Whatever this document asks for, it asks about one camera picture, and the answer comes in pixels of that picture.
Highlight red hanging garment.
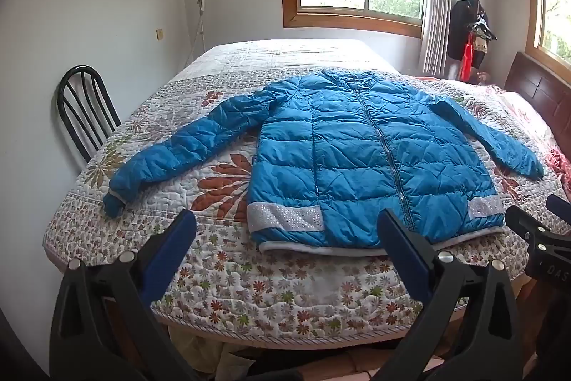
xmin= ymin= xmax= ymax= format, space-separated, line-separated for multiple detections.
xmin=459 ymin=42 xmax=474 ymax=82

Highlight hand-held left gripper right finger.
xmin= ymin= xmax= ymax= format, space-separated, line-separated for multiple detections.
xmin=377 ymin=209 xmax=525 ymax=381

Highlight dark wooden headboard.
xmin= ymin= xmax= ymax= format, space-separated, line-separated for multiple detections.
xmin=505 ymin=51 xmax=571 ymax=150

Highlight red patterned cloth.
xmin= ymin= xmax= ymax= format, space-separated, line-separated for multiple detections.
xmin=548 ymin=148 xmax=571 ymax=186

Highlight bed with floral quilt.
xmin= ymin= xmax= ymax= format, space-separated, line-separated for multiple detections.
xmin=42 ymin=39 xmax=571 ymax=342

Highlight black clothes hangers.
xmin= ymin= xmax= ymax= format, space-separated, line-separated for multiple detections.
xmin=468 ymin=12 xmax=499 ymax=42

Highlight blue puffer jacket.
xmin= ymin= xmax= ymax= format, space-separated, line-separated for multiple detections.
xmin=103 ymin=69 xmax=545 ymax=257

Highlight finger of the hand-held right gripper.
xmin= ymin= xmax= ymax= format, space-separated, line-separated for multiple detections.
xmin=546 ymin=194 xmax=571 ymax=226
xmin=504 ymin=205 xmax=571 ymax=257

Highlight black metal chair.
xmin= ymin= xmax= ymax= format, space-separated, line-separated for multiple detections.
xmin=57 ymin=65 xmax=122 ymax=164

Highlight black hanging garment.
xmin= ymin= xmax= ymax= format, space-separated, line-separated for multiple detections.
xmin=447 ymin=0 xmax=490 ymax=69

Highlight yellowish cloth under bed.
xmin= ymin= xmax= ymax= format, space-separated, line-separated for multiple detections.
xmin=171 ymin=326 xmax=251 ymax=374

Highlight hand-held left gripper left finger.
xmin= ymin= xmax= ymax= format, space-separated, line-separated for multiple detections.
xmin=49 ymin=209 xmax=199 ymax=381

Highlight white handset cable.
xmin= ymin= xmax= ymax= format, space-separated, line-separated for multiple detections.
xmin=185 ymin=10 xmax=207 ymax=69

